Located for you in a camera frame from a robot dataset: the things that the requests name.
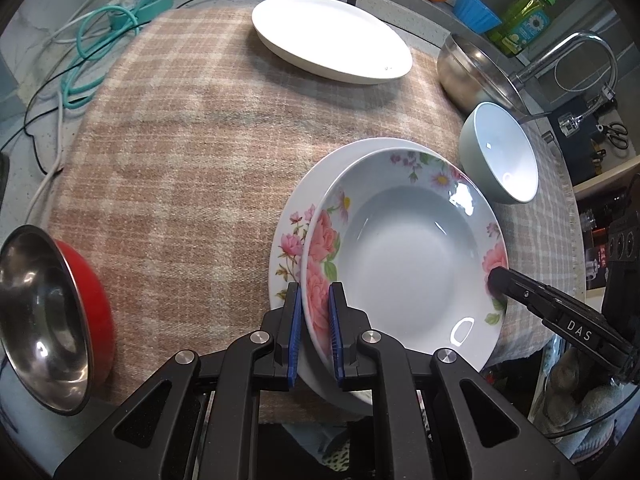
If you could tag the stainless steel bowl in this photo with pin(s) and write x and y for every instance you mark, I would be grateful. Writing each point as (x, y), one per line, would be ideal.
(465, 70)

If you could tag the teal power strip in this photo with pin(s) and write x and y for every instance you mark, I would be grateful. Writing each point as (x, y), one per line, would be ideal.
(155, 2)

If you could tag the checked beige cloth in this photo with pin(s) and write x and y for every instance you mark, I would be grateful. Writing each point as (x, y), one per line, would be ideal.
(175, 160)

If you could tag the chrome faucet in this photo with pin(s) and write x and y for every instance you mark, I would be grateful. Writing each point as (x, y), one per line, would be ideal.
(550, 60)

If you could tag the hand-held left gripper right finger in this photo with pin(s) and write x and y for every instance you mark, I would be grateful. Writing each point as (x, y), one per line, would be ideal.
(336, 342)

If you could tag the pale green bowl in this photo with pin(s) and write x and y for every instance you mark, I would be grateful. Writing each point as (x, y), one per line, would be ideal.
(505, 155)

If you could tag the plain white plate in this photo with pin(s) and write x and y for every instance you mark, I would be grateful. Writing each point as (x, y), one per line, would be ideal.
(325, 35)

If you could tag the black scissors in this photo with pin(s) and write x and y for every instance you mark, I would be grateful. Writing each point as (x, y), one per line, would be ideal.
(617, 132)

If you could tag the person's right hand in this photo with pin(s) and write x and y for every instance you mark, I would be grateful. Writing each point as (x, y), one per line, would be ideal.
(565, 385)

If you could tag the deep floral plate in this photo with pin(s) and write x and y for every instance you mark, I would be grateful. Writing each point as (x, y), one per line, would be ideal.
(410, 260)

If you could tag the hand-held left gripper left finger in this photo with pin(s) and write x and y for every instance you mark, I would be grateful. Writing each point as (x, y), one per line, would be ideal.
(295, 332)

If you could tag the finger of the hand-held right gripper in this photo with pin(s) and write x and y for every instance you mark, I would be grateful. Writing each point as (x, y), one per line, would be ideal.
(520, 290)

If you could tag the blue fluted cup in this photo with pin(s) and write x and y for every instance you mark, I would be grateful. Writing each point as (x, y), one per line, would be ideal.
(475, 10)

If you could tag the red steel-lined bowl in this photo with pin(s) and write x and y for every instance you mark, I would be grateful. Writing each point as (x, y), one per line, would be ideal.
(40, 320)

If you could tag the green dish soap bottle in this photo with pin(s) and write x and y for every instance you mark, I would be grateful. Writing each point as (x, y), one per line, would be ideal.
(525, 20)

